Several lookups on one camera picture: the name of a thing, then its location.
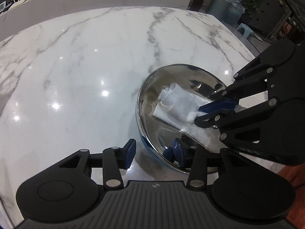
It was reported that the blue steel bowl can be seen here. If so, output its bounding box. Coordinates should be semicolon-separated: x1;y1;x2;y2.
136;64;226;173

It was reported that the blue water jug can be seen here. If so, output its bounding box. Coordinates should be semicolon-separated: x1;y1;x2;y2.
225;0;245;27

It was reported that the white paper towel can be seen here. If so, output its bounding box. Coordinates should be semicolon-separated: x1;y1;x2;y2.
153;83;225;153

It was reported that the grey trash bin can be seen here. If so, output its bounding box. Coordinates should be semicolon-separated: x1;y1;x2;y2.
205;0;232;21

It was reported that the small blue plastic stool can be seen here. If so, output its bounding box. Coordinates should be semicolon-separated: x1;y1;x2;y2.
237;23;254;39

